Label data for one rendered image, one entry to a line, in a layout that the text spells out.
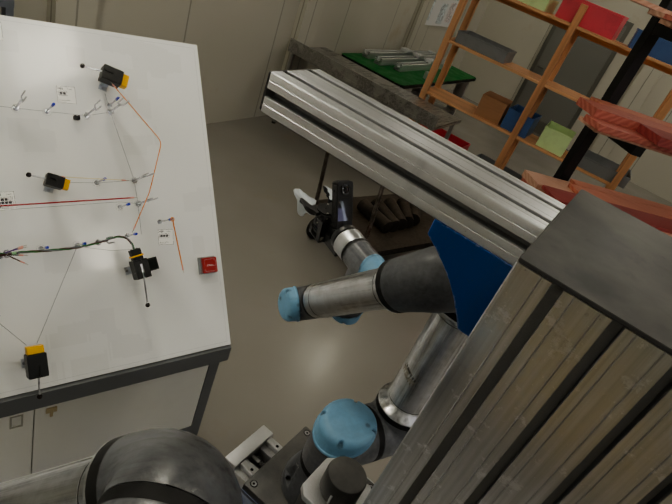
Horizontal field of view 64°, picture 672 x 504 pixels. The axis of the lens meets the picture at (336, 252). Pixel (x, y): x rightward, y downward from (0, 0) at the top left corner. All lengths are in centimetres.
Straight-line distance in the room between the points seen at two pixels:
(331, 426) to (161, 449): 64
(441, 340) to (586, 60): 958
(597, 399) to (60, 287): 148
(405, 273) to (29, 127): 120
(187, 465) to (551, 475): 29
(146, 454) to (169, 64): 157
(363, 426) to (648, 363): 76
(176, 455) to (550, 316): 31
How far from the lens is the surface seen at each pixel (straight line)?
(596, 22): 598
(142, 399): 198
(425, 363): 105
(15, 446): 195
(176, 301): 180
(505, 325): 43
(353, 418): 111
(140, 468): 47
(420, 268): 86
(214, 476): 47
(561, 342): 43
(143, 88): 186
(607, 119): 326
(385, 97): 534
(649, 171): 1054
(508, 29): 1080
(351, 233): 124
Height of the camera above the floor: 219
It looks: 31 degrees down
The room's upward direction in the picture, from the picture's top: 22 degrees clockwise
